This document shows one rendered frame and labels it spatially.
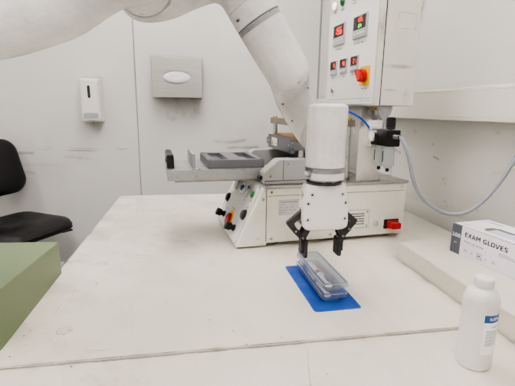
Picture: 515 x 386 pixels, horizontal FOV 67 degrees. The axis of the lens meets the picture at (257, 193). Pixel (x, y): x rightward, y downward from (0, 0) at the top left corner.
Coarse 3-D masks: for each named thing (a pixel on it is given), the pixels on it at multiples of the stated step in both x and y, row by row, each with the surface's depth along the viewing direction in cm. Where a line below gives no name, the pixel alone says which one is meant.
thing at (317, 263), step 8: (312, 256) 92; (320, 256) 93; (312, 264) 87; (320, 264) 87; (328, 264) 88; (320, 272) 83; (328, 272) 83; (336, 272) 83; (320, 280) 79; (328, 280) 79; (336, 280) 79; (344, 280) 79
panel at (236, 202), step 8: (232, 184) 137; (248, 184) 120; (256, 184) 114; (232, 192) 133; (240, 192) 125; (256, 192) 111; (232, 200) 129; (240, 200) 122; (248, 200) 114; (224, 208) 135; (232, 208) 126; (240, 208) 118; (248, 208) 111; (224, 216) 131; (232, 216) 122; (240, 224) 112; (232, 232) 116; (240, 232) 110; (232, 240) 113
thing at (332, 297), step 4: (300, 268) 91; (304, 272) 89; (308, 276) 86; (308, 280) 86; (312, 284) 83; (316, 288) 81; (320, 296) 78; (324, 296) 78; (328, 296) 78; (332, 296) 78; (336, 296) 78; (340, 296) 78; (344, 296) 79; (324, 300) 80; (328, 300) 80; (332, 300) 80
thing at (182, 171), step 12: (192, 156) 110; (168, 168) 108; (180, 168) 109; (204, 168) 109; (216, 168) 109; (228, 168) 110; (240, 168) 110; (252, 168) 111; (168, 180) 106; (180, 180) 107; (192, 180) 107; (204, 180) 110; (216, 180) 111; (228, 180) 112; (240, 180) 113
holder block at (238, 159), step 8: (200, 152) 127; (208, 152) 127; (216, 152) 127; (224, 152) 127; (232, 152) 128; (240, 152) 129; (248, 152) 128; (208, 160) 108; (216, 160) 109; (224, 160) 110; (232, 160) 110; (240, 160) 111; (248, 160) 111; (256, 160) 112; (208, 168) 109
